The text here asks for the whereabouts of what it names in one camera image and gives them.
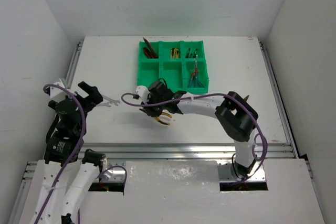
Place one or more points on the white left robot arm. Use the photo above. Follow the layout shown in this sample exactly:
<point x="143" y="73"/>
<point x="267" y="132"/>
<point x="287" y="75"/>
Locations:
<point x="65" y="183"/>

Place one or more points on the yellow handle needle-nose pliers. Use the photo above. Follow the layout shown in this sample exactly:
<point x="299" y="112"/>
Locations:
<point x="164" y="118"/>

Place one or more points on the green six-compartment bin tray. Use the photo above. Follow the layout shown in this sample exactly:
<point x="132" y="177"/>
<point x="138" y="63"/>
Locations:
<point x="175" y="72"/>

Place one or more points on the red black utility knife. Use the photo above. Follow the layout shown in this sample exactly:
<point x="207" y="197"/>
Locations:
<point x="150" y="49"/>

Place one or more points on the silver open-end wrench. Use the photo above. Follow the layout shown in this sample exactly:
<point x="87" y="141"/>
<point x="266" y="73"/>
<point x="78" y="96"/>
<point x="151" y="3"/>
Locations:
<point x="107" y="104"/>
<point x="111" y="101"/>

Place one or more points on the red black box cutter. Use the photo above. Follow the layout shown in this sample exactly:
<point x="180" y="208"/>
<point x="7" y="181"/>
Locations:
<point x="148" y="53"/>

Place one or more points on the small yellow black cutter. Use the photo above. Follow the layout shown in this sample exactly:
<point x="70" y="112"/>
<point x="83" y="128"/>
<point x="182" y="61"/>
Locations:
<point x="176" y="53"/>

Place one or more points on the yellow black utility knife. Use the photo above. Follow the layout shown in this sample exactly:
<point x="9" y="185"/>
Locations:
<point x="172" y="53"/>

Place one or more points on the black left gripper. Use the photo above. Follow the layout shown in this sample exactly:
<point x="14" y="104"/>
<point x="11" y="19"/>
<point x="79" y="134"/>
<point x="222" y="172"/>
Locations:
<point x="87" y="97"/>

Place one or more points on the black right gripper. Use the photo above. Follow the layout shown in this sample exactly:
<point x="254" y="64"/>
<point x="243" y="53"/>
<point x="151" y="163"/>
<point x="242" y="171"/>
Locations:
<point x="150" y="110"/>

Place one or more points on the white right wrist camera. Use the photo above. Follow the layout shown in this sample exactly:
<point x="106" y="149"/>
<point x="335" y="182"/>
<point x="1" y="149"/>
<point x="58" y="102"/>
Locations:
<point x="143" y="93"/>

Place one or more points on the blue red handle screwdriver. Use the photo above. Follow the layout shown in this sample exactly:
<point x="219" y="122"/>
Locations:
<point x="193" y="79"/>

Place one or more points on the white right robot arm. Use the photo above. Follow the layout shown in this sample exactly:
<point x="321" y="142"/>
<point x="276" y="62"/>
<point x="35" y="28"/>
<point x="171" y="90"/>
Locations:
<point x="234" y="114"/>

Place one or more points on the aluminium front rail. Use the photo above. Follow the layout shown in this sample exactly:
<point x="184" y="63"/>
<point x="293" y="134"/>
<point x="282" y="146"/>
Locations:
<point x="120" y="154"/>

